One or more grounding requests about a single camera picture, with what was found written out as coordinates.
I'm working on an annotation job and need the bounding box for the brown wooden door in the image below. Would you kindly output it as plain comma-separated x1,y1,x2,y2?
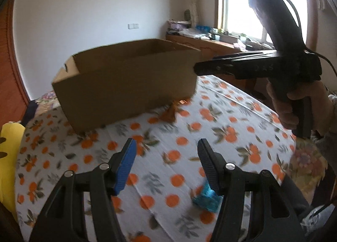
0,0,31,125

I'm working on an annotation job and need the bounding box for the black cable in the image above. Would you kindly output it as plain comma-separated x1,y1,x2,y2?
276,0,337,76

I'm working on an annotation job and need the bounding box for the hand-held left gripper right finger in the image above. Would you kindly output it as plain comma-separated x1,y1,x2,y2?
197,138,306,242

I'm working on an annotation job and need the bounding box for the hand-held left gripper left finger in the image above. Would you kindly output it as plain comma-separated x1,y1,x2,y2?
29,138,137,242

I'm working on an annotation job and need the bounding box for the floral bed sheet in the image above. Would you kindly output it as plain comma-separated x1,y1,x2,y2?
21,91,337,200

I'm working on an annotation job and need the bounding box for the orange brown snack packet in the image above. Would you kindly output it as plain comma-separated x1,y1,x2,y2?
159,98,186,123

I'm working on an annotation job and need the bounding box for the person's right hand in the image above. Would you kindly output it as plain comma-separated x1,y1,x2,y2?
266,81,335,135

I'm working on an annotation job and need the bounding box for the wooden desk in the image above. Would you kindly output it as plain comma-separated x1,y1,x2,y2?
166,34,277,100

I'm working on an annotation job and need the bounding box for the pink box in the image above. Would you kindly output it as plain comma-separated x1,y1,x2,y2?
168,20,191,30

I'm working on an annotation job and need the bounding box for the yellow plush toy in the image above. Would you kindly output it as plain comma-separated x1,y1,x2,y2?
0,122,25,213

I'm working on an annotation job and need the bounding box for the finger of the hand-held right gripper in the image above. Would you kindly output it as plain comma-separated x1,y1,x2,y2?
193,58,237,77
211,51,275,60

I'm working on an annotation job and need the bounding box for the brown cardboard box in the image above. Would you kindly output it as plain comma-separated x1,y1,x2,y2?
51,38,202,134

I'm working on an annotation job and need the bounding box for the orange print tablecloth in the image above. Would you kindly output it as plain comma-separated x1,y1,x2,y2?
14,75,298,242

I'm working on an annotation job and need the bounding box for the teal snack packet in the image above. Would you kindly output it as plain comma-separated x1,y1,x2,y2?
192,181,224,212

